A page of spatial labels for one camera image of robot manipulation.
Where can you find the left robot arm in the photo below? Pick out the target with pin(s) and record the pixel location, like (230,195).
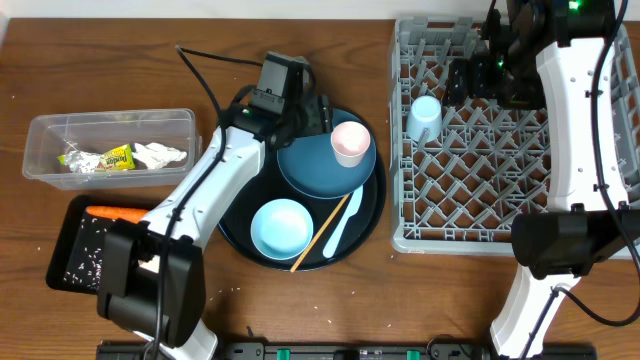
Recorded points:
(152,270)

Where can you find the yellow snack wrapper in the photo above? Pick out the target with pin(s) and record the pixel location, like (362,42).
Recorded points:
(115,160)

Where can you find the pile of white rice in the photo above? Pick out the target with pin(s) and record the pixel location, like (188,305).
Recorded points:
(83,270)

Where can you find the pink cup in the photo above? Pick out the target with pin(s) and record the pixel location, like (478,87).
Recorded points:
(350,141)

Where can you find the orange carrot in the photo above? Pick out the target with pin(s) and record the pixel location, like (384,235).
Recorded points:
(132,215)

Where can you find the wooden chopstick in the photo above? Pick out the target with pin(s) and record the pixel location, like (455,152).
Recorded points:
(318,234)

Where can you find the light blue cup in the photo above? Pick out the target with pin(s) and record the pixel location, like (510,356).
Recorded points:
(424,119)

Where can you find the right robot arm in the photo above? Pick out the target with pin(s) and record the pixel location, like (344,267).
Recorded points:
(555,55)

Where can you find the clear plastic bin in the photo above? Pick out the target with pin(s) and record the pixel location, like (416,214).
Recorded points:
(51,136)

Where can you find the white tissue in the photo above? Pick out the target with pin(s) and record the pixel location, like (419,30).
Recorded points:
(157,156)

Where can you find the dark blue plate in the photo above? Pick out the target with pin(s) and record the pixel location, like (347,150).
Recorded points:
(310,165)

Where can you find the light blue plastic spoon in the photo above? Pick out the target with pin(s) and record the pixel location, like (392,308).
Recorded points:
(352,208)

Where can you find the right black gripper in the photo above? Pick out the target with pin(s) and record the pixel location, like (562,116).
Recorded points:
(477,67)

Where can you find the grey dishwasher rack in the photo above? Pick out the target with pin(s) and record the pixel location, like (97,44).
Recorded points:
(459,194)

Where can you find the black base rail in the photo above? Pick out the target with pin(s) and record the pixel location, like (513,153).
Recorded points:
(433,351)

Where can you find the black rectangular tray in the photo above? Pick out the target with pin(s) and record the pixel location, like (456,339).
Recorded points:
(75,215)

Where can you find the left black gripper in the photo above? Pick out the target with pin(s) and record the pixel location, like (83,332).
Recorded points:
(322,110)

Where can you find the light blue bowl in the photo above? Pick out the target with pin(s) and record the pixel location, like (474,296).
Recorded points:
(281,229)

